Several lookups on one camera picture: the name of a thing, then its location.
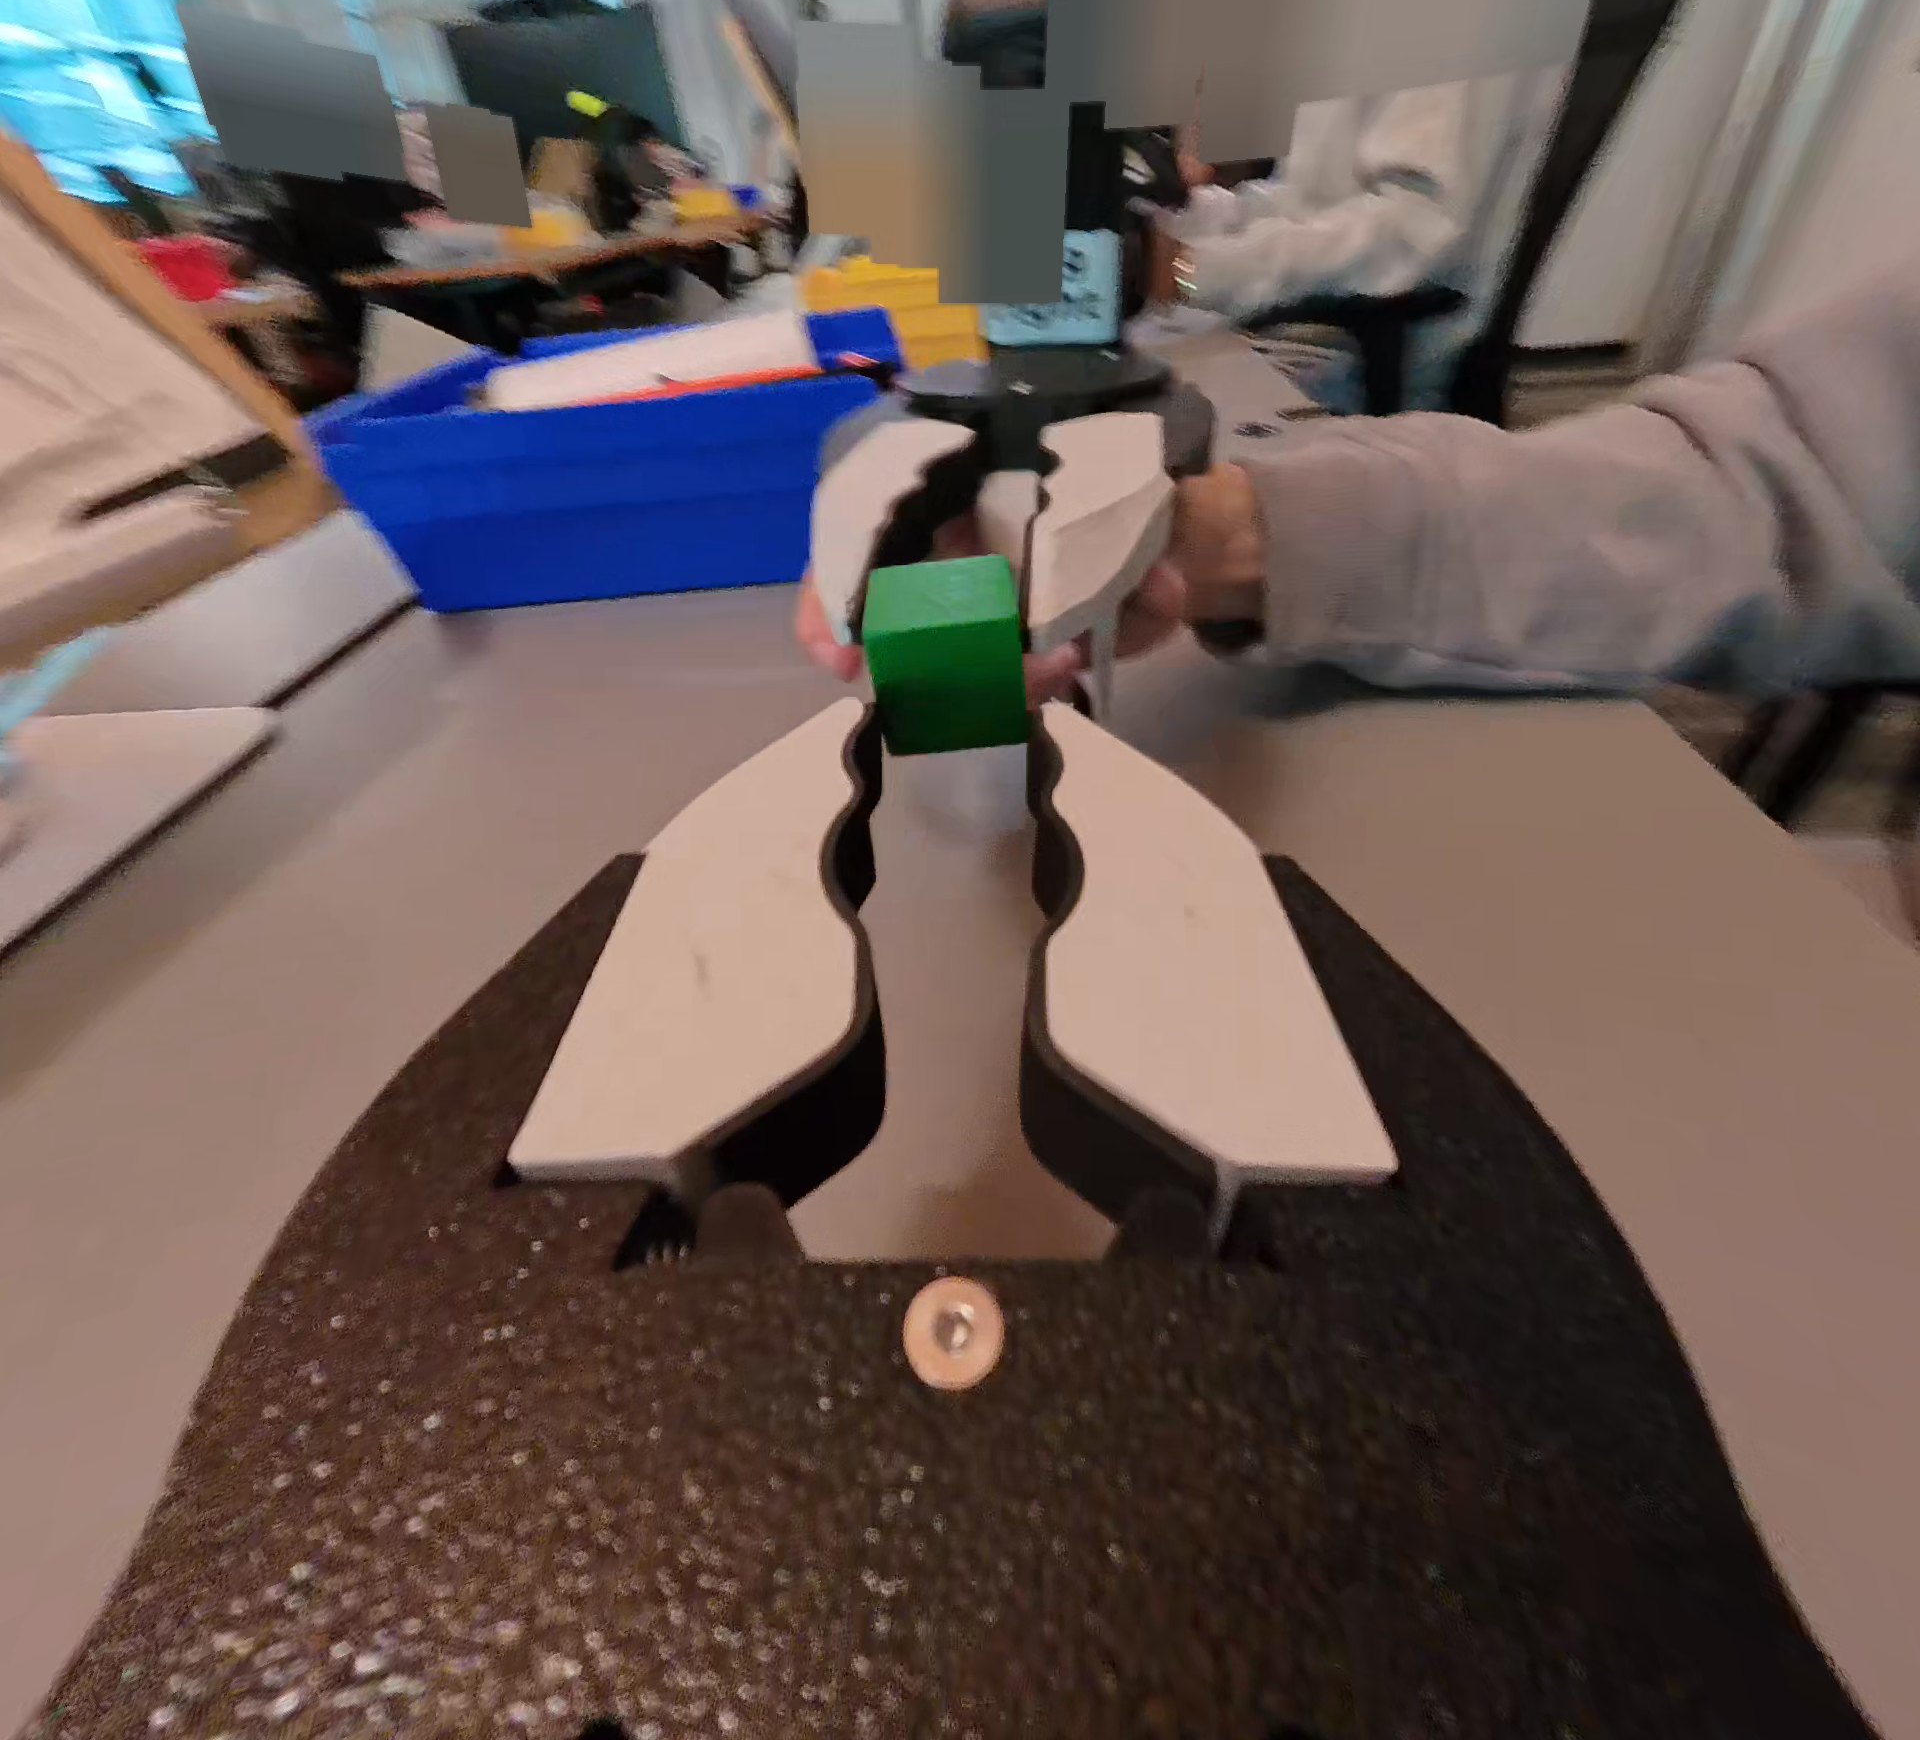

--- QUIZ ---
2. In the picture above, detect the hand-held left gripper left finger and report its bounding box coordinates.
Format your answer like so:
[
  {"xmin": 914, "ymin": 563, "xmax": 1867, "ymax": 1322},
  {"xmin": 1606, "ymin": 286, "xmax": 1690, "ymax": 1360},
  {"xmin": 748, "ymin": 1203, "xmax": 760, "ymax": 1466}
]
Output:
[{"xmin": 507, "ymin": 698, "xmax": 887, "ymax": 1185}]

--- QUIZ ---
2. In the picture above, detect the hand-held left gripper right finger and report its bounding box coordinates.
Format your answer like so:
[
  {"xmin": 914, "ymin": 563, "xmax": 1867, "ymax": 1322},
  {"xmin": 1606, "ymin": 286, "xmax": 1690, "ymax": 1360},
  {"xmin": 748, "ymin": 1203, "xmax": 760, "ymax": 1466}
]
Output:
[{"xmin": 1022, "ymin": 702, "xmax": 1401, "ymax": 1191}]

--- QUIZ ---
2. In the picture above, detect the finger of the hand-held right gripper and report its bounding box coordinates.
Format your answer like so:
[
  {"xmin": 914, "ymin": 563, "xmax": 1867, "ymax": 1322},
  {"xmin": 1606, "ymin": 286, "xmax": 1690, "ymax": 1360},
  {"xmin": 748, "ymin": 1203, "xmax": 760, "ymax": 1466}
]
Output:
[
  {"xmin": 1026, "ymin": 412, "xmax": 1181, "ymax": 656},
  {"xmin": 810, "ymin": 416, "xmax": 981, "ymax": 644}
]

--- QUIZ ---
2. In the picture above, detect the green wooden cube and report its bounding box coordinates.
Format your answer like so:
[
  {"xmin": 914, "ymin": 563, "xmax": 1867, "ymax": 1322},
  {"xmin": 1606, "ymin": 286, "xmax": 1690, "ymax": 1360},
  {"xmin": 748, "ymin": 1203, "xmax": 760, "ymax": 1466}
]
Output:
[{"xmin": 861, "ymin": 552, "xmax": 1034, "ymax": 757}]

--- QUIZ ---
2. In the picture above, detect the orange segmented bar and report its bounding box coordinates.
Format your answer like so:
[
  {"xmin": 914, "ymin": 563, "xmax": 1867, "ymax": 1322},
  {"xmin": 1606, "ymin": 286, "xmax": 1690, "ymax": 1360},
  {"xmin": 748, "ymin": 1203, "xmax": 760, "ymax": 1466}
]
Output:
[{"xmin": 638, "ymin": 364, "xmax": 830, "ymax": 405}]

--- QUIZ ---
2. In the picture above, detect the blue plastic bin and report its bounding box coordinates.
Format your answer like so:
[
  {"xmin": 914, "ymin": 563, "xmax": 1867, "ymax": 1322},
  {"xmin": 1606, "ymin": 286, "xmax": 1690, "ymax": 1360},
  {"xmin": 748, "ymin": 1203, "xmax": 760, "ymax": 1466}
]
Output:
[{"xmin": 305, "ymin": 306, "xmax": 905, "ymax": 616}]

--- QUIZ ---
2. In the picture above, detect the person's right forearm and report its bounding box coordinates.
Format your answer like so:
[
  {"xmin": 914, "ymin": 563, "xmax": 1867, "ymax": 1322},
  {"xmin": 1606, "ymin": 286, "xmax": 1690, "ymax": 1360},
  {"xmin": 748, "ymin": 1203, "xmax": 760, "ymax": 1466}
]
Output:
[{"xmin": 1231, "ymin": 282, "xmax": 1920, "ymax": 703}]

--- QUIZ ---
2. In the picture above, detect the grey desk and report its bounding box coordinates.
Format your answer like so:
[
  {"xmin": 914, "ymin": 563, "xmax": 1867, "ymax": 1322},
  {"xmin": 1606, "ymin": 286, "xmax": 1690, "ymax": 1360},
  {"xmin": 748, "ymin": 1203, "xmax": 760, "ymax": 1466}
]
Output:
[{"xmin": 0, "ymin": 331, "xmax": 1920, "ymax": 1740}]

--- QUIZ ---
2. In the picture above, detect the person's right hand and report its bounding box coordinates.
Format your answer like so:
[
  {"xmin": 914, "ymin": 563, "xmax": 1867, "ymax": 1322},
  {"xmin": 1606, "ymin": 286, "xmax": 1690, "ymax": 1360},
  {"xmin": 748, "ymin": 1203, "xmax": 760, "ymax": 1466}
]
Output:
[{"xmin": 795, "ymin": 461, "xmax": 1271, "ymax": 722}]

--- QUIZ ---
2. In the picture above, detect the yellow plastic bin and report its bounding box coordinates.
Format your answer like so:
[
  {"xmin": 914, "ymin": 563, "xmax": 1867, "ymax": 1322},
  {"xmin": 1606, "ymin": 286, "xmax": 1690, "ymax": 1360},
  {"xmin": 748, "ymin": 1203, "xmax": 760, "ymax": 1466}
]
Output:
[{"xmin": 802, "ymin": 254, "xmax": 994, "ymax": 371}]

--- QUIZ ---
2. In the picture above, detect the black monitor screen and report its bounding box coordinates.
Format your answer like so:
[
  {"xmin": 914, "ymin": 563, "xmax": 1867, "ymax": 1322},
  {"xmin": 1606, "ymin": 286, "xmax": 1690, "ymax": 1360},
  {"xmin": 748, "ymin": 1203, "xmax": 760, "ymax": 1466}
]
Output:
[{"xmin": 445, "ymin": 0, "xmax": 688, "ymax": 146}]

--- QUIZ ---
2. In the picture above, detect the black office chair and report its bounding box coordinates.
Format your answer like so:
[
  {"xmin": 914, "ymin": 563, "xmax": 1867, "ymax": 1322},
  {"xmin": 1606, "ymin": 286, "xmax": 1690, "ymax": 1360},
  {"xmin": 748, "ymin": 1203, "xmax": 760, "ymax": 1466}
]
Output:
[{"xmin": 1243, "ymin": 0, "xmax": 1745, "ymax": 432}]

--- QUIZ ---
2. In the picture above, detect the wooden document stand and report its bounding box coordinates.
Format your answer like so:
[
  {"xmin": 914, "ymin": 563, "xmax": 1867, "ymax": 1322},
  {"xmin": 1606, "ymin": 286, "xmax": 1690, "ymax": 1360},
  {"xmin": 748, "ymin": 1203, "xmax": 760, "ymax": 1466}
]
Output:
[{"xmin": 0, "ymin": 132, "xmax": 345, "ymax": 949}]

